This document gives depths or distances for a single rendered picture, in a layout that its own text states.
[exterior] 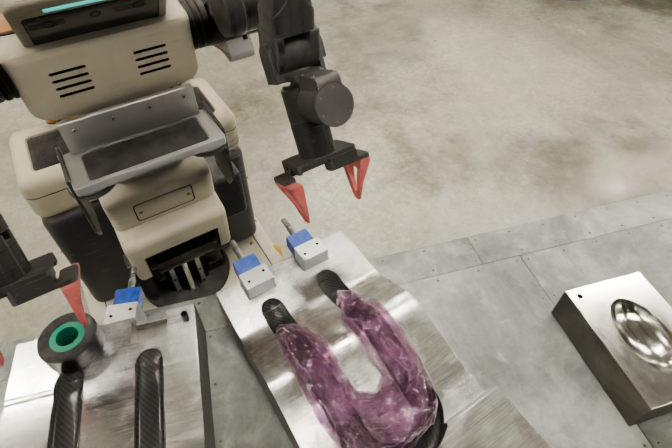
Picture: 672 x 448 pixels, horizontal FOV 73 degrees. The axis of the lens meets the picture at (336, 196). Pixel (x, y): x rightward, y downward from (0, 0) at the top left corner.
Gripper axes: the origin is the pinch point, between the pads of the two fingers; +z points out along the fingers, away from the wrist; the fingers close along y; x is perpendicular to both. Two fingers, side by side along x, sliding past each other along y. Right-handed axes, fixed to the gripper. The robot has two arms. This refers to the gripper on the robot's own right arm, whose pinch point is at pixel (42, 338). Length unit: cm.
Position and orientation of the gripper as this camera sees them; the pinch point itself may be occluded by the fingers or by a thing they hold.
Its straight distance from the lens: 70.7
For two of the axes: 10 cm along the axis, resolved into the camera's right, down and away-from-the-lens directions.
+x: -4.8, -2.2, 8.5
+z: 2.4, 9.0, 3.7
